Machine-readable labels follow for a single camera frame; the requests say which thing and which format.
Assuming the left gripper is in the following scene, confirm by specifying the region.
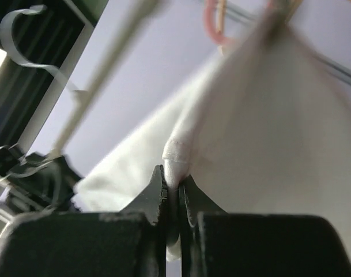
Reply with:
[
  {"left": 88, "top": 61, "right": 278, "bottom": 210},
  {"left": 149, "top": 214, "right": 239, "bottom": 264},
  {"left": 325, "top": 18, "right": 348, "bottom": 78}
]
[{"left": 0, "top": 145, "right": 82, "bottom": 219}]

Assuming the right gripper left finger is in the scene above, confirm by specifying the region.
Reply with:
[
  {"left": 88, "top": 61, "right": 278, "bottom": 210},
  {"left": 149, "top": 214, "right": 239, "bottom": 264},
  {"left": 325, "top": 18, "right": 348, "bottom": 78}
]
[{"left": 0, "top": 165, "right": 167, "bottom": 277}]

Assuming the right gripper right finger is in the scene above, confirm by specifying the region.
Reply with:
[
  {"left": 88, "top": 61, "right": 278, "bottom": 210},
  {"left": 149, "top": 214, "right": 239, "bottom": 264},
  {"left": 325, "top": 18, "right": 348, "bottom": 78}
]
[{"left": 178, "top": 177, "right": 351, "bottom": 277}]

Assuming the white garment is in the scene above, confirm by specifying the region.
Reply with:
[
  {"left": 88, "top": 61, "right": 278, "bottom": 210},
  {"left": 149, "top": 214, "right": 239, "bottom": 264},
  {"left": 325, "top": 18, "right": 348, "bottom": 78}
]
[{"left": 76, "top": 13, "right": 351, "bottom": 259}]

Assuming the pink plastic hanger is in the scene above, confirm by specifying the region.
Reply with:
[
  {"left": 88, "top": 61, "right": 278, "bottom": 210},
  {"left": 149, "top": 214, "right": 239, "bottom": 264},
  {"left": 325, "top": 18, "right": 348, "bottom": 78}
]
[{"left": 203, "top": 0, "right": 236, "bottom": 47}]

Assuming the grey wire hanger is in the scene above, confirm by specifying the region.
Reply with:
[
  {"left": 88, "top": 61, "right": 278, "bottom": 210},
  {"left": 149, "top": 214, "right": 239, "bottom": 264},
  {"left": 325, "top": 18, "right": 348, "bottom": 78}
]
[{"left": 0, "top": 1, "right": 162, "bottom": 160}]

